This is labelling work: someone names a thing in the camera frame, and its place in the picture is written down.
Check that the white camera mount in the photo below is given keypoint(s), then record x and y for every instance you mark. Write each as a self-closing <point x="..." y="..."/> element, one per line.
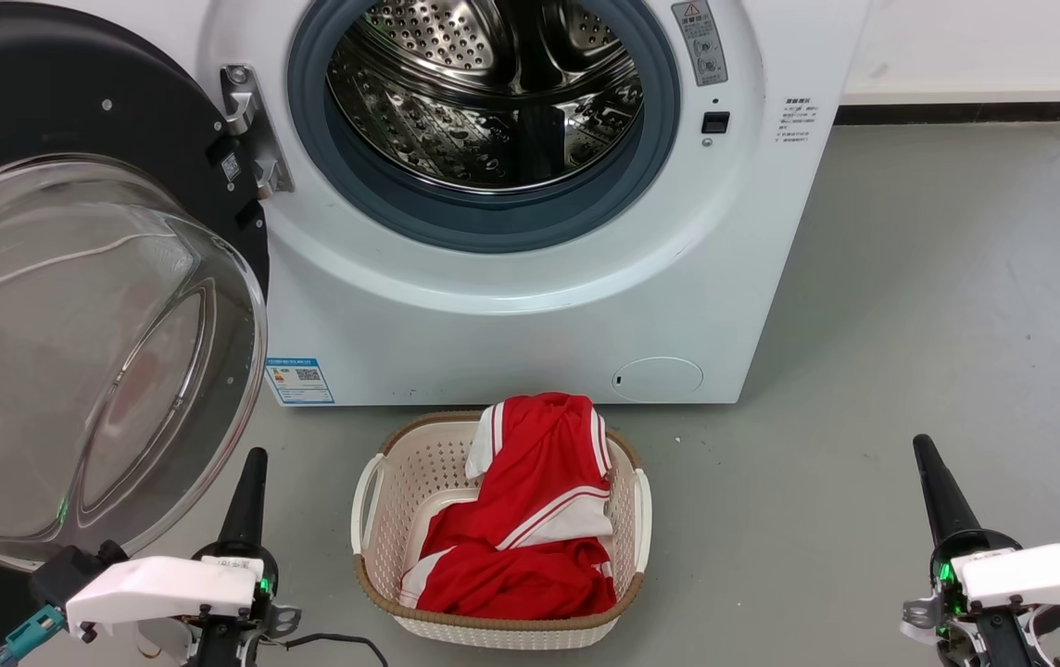
<point x="1040" y="574"/>
<point x="159" y="585"/>

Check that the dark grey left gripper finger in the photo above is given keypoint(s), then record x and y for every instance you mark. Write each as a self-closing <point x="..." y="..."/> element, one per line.
<point x="247" y="514"/>

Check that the round white filter cover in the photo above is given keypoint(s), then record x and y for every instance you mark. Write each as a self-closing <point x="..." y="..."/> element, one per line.
<point x="657" y="379"/>

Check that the white front-load washing machine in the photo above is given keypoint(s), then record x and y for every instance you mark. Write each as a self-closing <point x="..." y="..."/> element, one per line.
<point x="493" y="343"/>

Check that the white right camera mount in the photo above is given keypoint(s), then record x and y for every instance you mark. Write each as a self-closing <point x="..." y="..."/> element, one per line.
<point x="1040" y="574"/>

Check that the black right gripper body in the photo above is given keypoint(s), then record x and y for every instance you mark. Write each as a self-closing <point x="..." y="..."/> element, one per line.
<point x="945" y="579"/>

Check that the metal door hinge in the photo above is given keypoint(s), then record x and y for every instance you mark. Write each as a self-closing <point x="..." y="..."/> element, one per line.
<point x="238" y="102"/>

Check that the blue energy label sticker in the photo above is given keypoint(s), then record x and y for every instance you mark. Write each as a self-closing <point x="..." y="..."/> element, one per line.
<point x="299" y="381"/>

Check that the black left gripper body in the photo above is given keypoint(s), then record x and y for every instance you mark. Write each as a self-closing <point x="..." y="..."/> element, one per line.
<point x="269" y="584"/>

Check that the black skirting board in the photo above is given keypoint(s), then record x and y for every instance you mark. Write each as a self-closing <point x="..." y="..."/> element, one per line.
<point x="956" y="113"/>

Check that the black door latch socket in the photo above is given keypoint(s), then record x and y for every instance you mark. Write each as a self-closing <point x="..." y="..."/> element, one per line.
<point x="716" y="122"/>

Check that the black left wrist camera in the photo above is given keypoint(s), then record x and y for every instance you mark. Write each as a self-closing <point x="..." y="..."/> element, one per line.
<point x="67" y="570"/>

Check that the beige perforated laundry basket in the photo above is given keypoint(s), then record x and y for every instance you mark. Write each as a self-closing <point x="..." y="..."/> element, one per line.
<point x="419" y="472"/>

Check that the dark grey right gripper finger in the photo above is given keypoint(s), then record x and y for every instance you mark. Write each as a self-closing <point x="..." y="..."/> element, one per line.
<point x="942" y="500"/>

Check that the grey warning sticker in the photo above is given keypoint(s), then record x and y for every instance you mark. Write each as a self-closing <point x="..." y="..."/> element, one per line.
<point x="700" y="42"/>

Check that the red and white garment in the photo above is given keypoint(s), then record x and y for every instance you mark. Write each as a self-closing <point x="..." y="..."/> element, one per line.
<point x="530" y="519"/>

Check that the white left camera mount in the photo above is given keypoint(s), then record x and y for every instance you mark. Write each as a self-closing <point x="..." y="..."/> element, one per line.
<point x="159" y="585"/>

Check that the round dark glass washer door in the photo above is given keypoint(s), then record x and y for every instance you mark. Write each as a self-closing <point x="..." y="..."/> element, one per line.
<point x="76" y="371"/>

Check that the steel washer drum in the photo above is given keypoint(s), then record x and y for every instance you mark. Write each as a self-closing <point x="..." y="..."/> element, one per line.
<point x="419" y="130"/>

